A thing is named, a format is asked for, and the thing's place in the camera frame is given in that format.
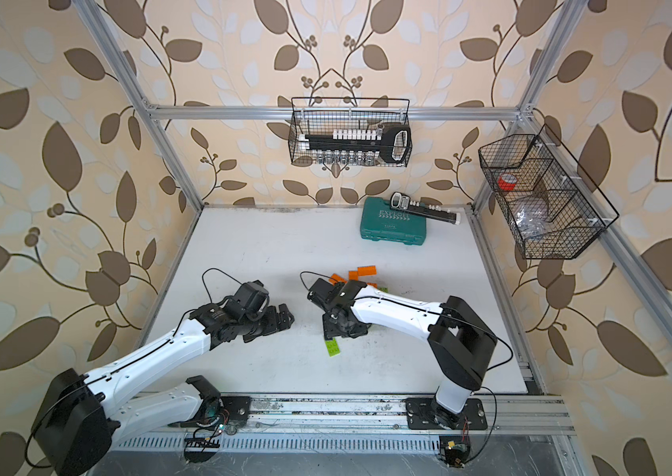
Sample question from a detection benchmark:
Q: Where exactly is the wire basket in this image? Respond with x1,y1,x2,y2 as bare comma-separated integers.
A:
288,95,413,168
478,125,620,260

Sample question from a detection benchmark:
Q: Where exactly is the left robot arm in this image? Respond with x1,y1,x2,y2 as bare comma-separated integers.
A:
29,281,294,475

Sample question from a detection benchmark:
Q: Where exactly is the orange brick top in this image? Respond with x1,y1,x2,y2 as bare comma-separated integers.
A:
357,266,378,277

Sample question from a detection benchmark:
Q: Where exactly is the green brick lowest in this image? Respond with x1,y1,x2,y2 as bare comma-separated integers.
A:
325,338,341,357

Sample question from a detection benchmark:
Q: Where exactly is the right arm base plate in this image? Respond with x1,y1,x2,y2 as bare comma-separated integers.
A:
405,398,489,430

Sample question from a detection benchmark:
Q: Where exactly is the socket rail on case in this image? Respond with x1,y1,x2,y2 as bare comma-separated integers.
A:
389,192,461,225

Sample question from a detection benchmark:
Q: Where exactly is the orange brick upper left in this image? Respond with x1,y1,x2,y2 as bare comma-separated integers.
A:
329,274,348,284

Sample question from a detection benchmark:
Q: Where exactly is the green tool case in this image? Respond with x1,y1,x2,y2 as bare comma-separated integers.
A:
360,198,427,246

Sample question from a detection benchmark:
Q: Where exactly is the right wire basket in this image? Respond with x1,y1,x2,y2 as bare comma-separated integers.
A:
478,125,620,260

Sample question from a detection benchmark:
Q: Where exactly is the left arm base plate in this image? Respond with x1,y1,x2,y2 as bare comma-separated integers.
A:
169,396,252,430

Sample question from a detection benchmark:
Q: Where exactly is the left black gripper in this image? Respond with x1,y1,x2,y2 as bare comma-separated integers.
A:
237,303,296,341

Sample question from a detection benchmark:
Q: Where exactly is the aluminium front rail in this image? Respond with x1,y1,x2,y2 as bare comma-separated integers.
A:
82,391,576,436

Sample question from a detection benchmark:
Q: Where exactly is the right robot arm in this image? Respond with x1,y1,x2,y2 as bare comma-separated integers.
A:
307,278,500,418

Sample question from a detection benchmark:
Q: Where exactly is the clear plastic bag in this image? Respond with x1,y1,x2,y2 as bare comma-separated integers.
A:
512,196,549,240

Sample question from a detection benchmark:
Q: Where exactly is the socket rail in basket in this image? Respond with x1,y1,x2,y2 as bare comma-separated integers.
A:
288,124,413,167

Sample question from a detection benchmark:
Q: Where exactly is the back wire basket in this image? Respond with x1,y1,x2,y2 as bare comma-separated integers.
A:
288,95,413,168

